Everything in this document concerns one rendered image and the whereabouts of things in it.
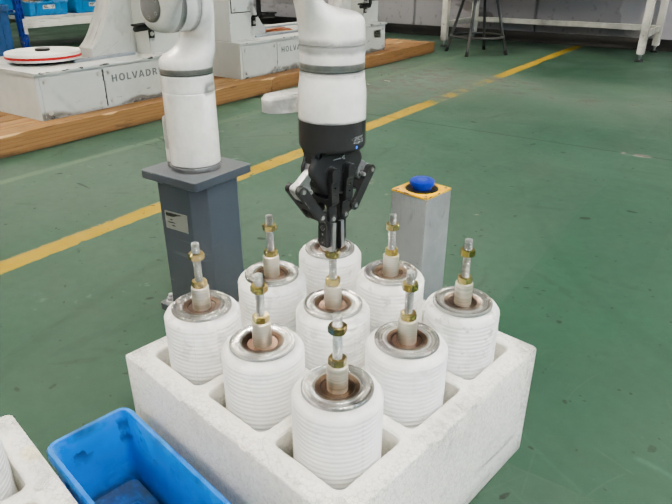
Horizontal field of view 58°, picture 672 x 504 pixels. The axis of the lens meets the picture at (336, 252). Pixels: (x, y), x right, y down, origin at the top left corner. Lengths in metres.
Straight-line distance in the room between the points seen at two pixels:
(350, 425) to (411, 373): 0.11
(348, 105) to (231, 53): 2.77
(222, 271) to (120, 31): 2.02
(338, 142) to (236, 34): 2.80
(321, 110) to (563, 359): 0.71
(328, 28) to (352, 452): 0.42
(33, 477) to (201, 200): 0.58
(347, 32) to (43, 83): 2.12
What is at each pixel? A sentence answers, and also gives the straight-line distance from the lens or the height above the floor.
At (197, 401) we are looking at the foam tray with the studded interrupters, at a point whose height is 0.18.
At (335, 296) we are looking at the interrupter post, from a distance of 0.75.
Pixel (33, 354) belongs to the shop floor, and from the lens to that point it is 1.24.
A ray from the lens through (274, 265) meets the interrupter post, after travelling 0.83.
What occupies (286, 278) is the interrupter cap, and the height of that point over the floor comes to 0.25.
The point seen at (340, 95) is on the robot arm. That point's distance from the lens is 0.64.
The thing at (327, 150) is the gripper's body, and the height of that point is 0.46.
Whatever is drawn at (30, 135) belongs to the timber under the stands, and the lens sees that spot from 2.57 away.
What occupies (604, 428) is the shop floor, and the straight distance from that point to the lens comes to 1.05.
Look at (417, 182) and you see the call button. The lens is 0.97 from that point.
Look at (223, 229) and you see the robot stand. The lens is 1.16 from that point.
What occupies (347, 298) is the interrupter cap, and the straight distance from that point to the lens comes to 0.78.
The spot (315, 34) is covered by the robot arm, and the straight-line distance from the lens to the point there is 0.64.
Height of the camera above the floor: 0.65
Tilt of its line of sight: 26 degrees down
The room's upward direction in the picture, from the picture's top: straight up
